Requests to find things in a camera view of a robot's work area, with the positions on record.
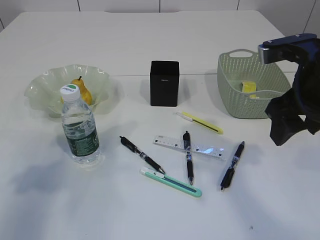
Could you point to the black square pen holder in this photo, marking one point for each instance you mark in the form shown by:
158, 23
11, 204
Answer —
164, 83

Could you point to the yellow utility knife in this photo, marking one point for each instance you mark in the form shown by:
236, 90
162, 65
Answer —
201, 122

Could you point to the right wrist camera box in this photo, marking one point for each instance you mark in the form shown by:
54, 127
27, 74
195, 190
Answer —
299, 48

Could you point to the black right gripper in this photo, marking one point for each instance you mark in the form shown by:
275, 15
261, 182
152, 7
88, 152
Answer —
290, 115

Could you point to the clear plastic water bottle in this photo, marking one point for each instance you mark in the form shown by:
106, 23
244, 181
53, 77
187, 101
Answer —
79, 126

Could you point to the black pen left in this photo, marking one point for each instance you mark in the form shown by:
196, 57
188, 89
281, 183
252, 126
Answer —
133, 148

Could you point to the black pen middle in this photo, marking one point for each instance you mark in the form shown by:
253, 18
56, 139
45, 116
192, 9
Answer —
189, 160

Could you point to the blue black pen right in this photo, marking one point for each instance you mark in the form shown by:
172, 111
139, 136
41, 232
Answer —
228, 176

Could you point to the teal utility knife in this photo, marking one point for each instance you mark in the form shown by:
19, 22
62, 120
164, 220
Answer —
171, 182

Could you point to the clear plastic ruler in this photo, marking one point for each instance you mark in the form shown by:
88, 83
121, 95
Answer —
179, 145

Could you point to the green woven plastic basket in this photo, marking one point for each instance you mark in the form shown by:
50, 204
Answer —
240, 65

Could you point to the yellow pear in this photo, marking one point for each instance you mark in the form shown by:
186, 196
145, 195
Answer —
84, 92

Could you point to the green wavy glass plate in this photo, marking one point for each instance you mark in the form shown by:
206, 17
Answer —
56, 87

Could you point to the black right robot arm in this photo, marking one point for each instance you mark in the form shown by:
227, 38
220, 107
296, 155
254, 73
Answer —
306, 83

